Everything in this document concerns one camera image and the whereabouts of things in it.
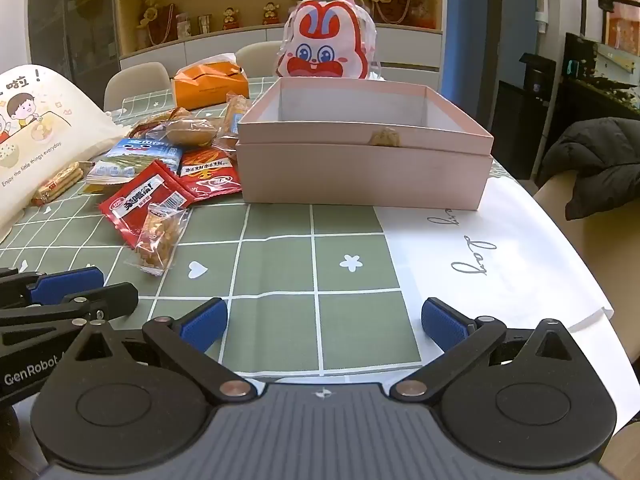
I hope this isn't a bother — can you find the wooden display shelf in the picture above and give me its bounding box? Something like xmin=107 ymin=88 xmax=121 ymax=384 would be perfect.
xmin=112 ymin=0 xmax=446 ymax=73

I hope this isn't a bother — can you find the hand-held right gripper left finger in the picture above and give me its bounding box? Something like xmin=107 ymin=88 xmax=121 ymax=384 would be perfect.
xmin=62 ymin=297 xmax=261 ymax=406

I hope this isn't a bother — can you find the gold red basket ornament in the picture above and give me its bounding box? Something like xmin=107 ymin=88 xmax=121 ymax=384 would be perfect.
xmin=137 ymin=0 xmax=178 ymax=46

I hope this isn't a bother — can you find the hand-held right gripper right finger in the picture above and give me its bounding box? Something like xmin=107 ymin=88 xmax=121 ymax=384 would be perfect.
xmin=389 ymin=297 xmax=577 ymax=404

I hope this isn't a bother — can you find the white red rabbit-face bag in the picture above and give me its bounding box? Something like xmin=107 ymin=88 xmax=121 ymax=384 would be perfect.
xmin=276 ymin=0 xmax=376 ymax=81

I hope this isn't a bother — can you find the white dining chair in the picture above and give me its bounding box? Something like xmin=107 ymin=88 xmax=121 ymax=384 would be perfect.
xmin=103 ymin=61 xmax=172 ymax=111
xmin=235 ymin=40 xmax=286 ymax=78

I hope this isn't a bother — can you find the glass fish tank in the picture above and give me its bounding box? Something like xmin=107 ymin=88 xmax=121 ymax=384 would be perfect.
xmin=557 ymin=0 xmax=640 ymax=121

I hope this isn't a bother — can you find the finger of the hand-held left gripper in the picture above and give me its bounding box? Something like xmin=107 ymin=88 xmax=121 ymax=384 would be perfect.
xmin=0 ymin=266 xmax=105 ymax=309
xmin=0 ymin=282 xmax=140 ymax=329

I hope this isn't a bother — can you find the blue white snack packet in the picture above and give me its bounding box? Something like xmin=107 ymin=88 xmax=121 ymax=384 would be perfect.
xmin=109 ymin=138 xmax=185 ymax=173

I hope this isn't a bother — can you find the red spicy strip packet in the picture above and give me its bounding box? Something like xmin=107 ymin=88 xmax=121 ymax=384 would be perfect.
xmin=177 ymin=146 xmax=242 ymax=206

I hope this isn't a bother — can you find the beige armchair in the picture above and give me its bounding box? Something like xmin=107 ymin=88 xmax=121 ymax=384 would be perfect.
xmin=530 ymin=167 xmax=640 ymax=441

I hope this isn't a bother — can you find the white paper bag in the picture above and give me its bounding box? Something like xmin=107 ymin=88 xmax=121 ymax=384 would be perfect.
xmin=235 ymin=160 xmax=615 ymax=386

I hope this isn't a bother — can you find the black water dispenser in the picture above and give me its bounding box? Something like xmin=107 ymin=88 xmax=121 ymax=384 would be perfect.
xmin=495 ymin=52 xmax=557 ymax=178

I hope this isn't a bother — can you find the large red basket ornament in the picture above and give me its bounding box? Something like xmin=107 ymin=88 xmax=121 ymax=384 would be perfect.
xmin=370 ymin=0 xmax=431 ymax=26

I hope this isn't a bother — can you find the framed wall picture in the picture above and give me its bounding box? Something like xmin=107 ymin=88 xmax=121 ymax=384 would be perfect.
xmin=602 ymin=0 xmax=640 ymax=51

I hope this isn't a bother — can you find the black jacket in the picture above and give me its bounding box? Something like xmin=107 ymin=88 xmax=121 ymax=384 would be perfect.
xmin=537 ymin=117 xmax=640 ymax=221

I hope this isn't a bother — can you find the light blue green packet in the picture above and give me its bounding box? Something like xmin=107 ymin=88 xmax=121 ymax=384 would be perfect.
xmin=86 ymin=159 xmax=136 ymax=186

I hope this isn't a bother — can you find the round bun clear packet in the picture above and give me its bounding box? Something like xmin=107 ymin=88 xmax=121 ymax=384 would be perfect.
xmin=162 ymin=117 xmax=221 ymax=148

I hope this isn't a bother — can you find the orange tissue pouch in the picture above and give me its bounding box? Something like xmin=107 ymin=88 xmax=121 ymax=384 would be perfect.
xmin=171 ymin=54 xmax=250 ymax=111

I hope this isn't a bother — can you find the brown wafer bar packet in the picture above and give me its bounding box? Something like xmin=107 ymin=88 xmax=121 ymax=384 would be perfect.
xmin=31 ymin=161 xmax=85 ymax=206

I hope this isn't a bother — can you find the pink cardboard box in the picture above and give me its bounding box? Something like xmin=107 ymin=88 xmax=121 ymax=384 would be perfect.
xmin=235 ymin=77 xmax=495 ymax=211

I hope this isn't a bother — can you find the clear peanut brittle packet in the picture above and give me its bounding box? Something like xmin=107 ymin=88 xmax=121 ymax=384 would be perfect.
xmin=124 ymin=203 xmax=190 ymax=277

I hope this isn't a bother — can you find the red snack packet white label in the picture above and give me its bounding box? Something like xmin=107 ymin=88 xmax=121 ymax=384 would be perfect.
xmin=97 ymin=160 xmax=193 ymax=251

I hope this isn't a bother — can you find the dark glass cabinet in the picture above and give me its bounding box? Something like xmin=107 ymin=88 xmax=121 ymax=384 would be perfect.
xmin=27 ymin=0 xmax=121 ymax=86

